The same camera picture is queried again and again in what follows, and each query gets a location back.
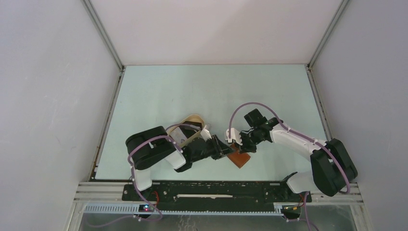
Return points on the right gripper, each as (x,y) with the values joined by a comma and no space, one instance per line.
(244,147)

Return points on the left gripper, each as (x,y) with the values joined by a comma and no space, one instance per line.
(221,149)

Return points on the brown leather card holder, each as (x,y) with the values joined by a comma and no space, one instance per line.
(237,158)

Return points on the black card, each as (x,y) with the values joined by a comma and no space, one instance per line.
(192,125)

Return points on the beige card tray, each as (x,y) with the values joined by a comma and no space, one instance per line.
(186,130)

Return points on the silver VIP card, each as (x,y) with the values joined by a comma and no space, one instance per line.
(178,136)

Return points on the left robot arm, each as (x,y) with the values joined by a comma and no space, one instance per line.
(147,148)

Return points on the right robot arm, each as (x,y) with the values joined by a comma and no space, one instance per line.
(332,169)

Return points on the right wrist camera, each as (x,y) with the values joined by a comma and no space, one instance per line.
(233,136)

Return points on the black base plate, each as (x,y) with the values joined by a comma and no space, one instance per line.
(216,196)

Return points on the aluminium frame rail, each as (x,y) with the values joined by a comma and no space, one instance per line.
(111,192)

